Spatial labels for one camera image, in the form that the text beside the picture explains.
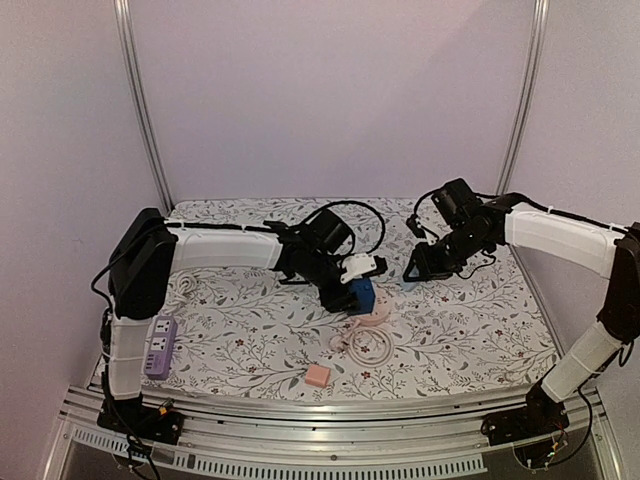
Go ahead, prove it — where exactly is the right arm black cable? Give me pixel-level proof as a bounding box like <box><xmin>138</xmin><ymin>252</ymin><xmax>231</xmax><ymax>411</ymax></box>
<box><xmin>414</xmin><ymin>188</ymin><xmax>640</xmax><ymax>236</ymax></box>

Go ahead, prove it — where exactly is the aluminium front rail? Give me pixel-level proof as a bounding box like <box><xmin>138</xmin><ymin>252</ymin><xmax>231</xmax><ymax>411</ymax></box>
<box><xmin>44</xmin><ymin>386</ymin><xmax>625</xmax><ymax>479</ymax></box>

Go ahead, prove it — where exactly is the white coiled cable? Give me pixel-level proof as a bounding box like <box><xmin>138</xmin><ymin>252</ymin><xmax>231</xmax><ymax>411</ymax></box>
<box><xmin>164</xmin><ymin>269</ymin><xmax>199</xmax><ymax>316</ymax></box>

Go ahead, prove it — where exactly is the purple power strip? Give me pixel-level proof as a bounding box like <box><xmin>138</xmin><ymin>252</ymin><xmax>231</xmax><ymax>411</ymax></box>
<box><xmin>144</xmin><ymin>315</ymin><xmax>177</xmax><ymax>381</ymax></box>

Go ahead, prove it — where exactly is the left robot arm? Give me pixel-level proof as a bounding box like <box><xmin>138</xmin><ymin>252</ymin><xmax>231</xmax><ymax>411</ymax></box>
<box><xmin>103</xmin><ymin>208</ymin><xmax>388</xmax><ymax>434</ymax></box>

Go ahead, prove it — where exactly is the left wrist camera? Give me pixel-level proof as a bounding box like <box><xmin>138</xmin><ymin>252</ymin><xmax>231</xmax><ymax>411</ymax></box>
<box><xmin>340</xmin><ymin>253</ymin><xmax>377</xmax><ymax>284</ymax></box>

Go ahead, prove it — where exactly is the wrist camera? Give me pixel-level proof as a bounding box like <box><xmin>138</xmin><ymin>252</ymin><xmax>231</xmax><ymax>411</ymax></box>
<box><xmin>340</xmin><ymin>253</ymin><xmax>377</xmax><ymax>284</ymax></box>
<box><xmin>406</xmin><ymin>214</ymin><xmax>440</xmax><ymax>241</ymax></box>

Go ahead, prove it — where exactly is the blue cube socket adapter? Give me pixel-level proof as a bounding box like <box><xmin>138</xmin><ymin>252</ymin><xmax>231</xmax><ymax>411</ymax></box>
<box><xmin>349</xmin><ymin>278</ymin><xmax>376</xmax><ymax>314</ymax></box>

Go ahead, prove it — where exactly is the pink round power strip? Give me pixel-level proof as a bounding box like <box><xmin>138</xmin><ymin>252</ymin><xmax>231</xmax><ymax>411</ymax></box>
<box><xmin>351</xmin><ymin>291</ymin><xmax>394</xmax><ymax>327</ymax></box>

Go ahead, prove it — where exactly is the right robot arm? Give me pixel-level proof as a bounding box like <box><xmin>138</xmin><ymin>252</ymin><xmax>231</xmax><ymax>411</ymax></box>
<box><xmin>403</xmin><ymin>178</ymin><xmax>639</xmax><ymax>436</ymax></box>

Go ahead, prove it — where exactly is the right aluminium frame post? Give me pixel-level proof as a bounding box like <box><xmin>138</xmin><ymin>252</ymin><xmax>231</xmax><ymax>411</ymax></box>
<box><xmin>495</xmin><ymin>0</ymin><xmax>550</xmax><ymax>195</ymax></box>

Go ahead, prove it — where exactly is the floral table cloth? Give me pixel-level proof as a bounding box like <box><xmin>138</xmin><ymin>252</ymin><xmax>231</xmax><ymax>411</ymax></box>
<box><xmin>97</xmin><ymin>197</ymin><xmax>566</xmax><ymax>401</ymax></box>

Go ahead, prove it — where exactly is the left aluminium frame post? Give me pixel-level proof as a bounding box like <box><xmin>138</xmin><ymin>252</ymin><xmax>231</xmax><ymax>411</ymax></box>
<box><xmin>113</xmin><ymin>0</ymin><xmax>174</xmax><ymax>212</ymax></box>

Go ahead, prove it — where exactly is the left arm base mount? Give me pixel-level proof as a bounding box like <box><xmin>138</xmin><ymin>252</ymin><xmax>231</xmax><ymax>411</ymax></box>
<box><xmin>97</xmin><ymin>395</ymin><xmax>185</xmax><ymax>445</ymax></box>

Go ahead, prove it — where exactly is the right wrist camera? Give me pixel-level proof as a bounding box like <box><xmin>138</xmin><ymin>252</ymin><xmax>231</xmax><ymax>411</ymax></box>
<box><xmin>406</xmin><ymin>214</ymin><xmax>440</xmax><ymax>241</ymax></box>

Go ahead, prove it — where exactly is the aluminium frame post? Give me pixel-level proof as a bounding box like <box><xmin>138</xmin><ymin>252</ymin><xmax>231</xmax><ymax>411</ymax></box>
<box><xmin>495</xmin><ymin>0</ymin><xmax>550</xmax><ymax>195</ymax></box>
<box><xmin>113</xmin><ymin>0</ymin><xmax>174</xmax><ymax>212</ymax></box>

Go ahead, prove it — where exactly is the pink plug adapter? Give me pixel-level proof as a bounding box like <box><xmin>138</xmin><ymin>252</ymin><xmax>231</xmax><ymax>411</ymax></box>
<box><xmin>304</xmin><ymin>364</ymin><xmax>331</xmax><ymax>388</ymax></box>

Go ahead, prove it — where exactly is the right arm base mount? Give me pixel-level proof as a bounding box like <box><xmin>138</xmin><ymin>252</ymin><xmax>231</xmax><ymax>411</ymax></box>
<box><xmin>480</xmin><ymin>384</ymin><xmax>569</xmax><ymax>446</ymax></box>

